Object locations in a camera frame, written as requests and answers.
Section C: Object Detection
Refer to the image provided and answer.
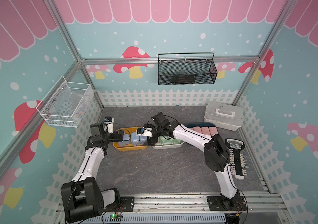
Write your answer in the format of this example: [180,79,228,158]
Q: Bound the green pencil sharpener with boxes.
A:
[158,136,172,146]
[170,138,183,145]

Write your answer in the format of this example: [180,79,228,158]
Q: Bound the white plastic storage box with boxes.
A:
[152,135,184,149]

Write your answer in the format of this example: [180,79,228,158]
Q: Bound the dark teal storage box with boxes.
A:
[184,122,217,130]

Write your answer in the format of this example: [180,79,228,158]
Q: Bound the blue pencil sharpener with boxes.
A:
[139,136,147,146]
[118,133,131,147]
[131,132,140,147]

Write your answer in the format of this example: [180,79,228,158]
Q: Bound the yellow plastic storage box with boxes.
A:
[113,127,148,152]

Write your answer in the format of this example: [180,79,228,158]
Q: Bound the pink pencil sharpener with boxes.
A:
[209,127,216,136]
[201,127,210,135]
[193,127,202,134]
[210,127,218,136]

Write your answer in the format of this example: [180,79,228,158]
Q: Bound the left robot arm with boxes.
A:
[61,117,125,224]

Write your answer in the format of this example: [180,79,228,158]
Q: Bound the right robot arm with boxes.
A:
[137,112,240,209]

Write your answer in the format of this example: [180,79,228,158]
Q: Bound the translucent plastic lidded case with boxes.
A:
[204,101,244,131]

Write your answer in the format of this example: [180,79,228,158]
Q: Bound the small green circuit board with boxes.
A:
[109,214,123,222]

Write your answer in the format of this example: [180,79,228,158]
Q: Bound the rack of metal bits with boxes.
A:
[225,139,248,180]

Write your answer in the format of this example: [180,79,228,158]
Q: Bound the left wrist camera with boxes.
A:
[103,117,114,134]

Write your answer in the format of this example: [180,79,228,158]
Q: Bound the white wire mesh basket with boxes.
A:
[36,76,94,128]

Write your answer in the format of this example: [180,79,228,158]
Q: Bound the black wire mesh basket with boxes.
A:
[158,52,218,85]

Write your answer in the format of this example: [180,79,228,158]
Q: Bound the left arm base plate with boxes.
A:
[104,197,135,213]

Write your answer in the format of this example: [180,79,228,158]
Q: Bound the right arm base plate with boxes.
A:
[207,196,247,212]

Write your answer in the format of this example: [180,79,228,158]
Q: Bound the grey slotted cable duct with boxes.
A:
[83,213,227,224]

